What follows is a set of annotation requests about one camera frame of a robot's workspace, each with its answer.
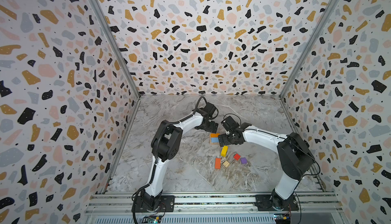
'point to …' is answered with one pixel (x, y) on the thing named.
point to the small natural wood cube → (226, 164)
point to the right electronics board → (282, 218)
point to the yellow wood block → (224, 149)
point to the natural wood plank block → (214, 143)
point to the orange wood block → (214, 135)
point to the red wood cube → (236, 157)
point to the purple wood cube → (243, 160)
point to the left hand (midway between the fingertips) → (210, 126)
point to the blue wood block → (215, 140)
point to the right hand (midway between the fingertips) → (224, 137)
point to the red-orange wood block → (218, 162)
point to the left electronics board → (151, 219)
